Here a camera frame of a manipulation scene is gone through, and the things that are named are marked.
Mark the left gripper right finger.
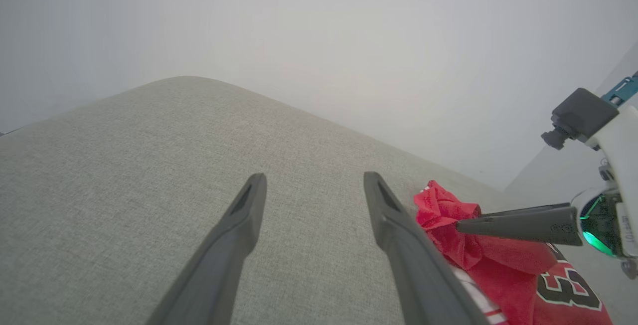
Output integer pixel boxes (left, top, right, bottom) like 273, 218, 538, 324
363, 171, 491, 325

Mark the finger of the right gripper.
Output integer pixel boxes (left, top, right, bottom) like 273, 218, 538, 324
478, 203, 572, 216
455, 207, 584, 246

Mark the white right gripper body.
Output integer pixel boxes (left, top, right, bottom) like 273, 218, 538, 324
571, 106, 638, 278

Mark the red white basketball jersey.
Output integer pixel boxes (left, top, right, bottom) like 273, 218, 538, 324
414, 180, 614, 325

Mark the teal cable connector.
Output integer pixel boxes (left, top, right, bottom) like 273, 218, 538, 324
601, 71, 638, 108

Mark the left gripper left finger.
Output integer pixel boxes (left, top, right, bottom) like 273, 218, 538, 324
146, 173, 268, 325

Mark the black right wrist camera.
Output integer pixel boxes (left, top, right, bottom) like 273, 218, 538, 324
541, 88, 620, 150

